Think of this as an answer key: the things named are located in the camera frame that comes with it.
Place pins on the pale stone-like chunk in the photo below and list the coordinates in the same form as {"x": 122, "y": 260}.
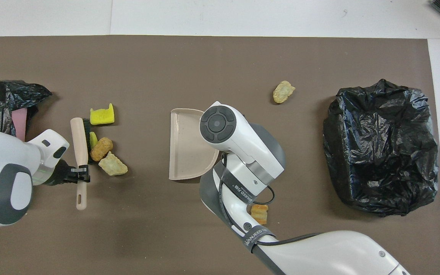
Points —
{"x": 113, "y": 165}

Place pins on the beige plastic dustpan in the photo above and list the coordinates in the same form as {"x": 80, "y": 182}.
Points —
{"x": 185, "y": 145}

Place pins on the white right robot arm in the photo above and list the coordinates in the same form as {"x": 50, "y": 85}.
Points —
{"x": 250, "y": 145}

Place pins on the pale yellow crumbly chunk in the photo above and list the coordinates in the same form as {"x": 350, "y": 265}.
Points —
{"x": 283, "y": 91}

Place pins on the brown table mat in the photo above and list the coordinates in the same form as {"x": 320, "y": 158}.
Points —
{"x": 128, "y": 57}

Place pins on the beige hand brush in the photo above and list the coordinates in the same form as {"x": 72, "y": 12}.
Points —
{"x": 79, "y": 145}

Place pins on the small yellow sponge piece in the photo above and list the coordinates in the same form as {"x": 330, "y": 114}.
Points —
{"x": 93, "y": 140}

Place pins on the open black trash bag bin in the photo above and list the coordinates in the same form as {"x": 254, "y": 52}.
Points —
{"x": 380, "y": 145}

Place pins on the pink bin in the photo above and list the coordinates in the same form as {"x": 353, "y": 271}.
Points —
{"x": 20, "y": 122}

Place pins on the brown bread nugget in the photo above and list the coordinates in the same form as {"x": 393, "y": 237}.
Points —
{"x": 101, "y": 149}

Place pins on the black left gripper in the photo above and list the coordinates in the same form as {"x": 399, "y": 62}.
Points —
{"x": 59, "y": 173}

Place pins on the large yellow sponge piece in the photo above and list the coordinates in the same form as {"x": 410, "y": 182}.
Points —
{"x": 101, "y": 115}

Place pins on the orange striped croissant piece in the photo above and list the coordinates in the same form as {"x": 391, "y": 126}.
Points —
{"x": 260, "y": 214}

